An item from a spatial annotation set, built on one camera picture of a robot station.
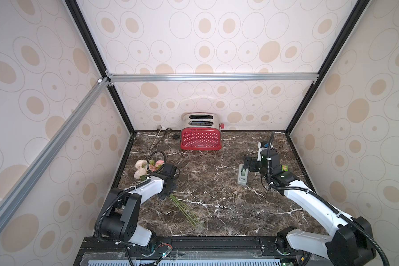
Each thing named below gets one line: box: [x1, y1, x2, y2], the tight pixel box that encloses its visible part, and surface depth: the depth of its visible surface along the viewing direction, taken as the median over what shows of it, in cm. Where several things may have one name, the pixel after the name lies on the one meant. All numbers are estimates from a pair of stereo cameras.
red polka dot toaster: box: [180, 112, 225, 151], surface depth 104 cm
